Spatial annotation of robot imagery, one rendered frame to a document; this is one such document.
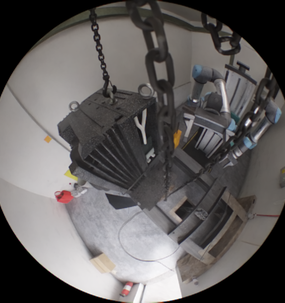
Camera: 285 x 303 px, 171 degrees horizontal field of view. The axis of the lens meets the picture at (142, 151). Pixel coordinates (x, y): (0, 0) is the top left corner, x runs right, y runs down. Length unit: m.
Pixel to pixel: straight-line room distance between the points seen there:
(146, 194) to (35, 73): 1.87
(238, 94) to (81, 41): 1.84
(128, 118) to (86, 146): 0.17
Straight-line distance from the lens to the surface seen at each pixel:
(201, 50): 3.33
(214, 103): 0.39
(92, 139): 0.29
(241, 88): 1.19
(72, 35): 1.58
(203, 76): 0.78
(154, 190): 0.92
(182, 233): 1.26
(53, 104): 1.49
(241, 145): 0.82
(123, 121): 0.33
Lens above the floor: 1.81
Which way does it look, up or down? 59 degrees down
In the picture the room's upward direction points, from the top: 18 degrees counter-clockwise
